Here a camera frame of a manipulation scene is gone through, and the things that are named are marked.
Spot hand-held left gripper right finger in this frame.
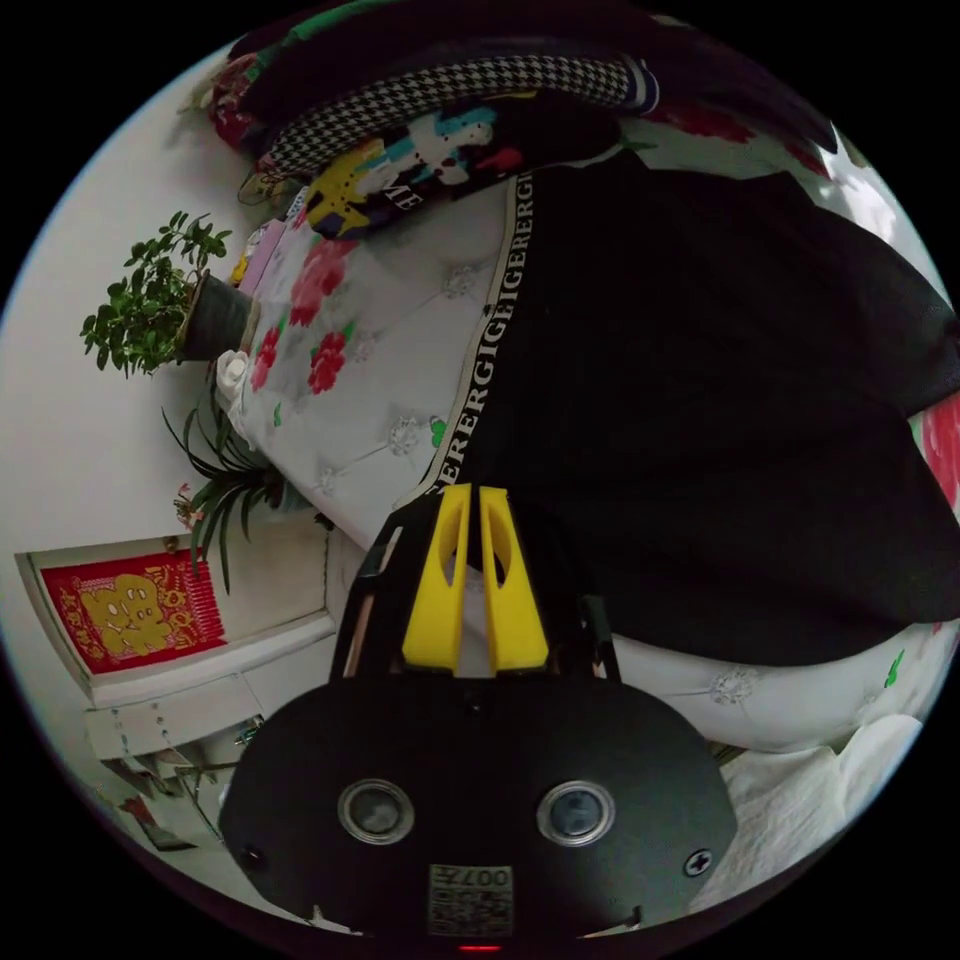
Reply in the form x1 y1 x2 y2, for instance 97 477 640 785
479 485 550 671

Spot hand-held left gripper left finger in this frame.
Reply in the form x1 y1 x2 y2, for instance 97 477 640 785
401 483 473 670

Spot black pants with lettered stripe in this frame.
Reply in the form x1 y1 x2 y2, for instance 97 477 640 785
395 148 960 667

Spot potted long-leaved plant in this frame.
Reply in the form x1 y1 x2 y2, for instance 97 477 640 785
161 389 320 594

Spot bed with floral quilt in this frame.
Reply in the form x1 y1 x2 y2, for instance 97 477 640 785
179 22 960 759

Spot white cupboard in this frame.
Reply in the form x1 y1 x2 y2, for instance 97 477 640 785
14 517 339 856

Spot potted leafy green plant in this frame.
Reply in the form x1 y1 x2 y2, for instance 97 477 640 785
79 211 260 376

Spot pile of clothes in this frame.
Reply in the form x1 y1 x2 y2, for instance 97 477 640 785
213 7 661 241

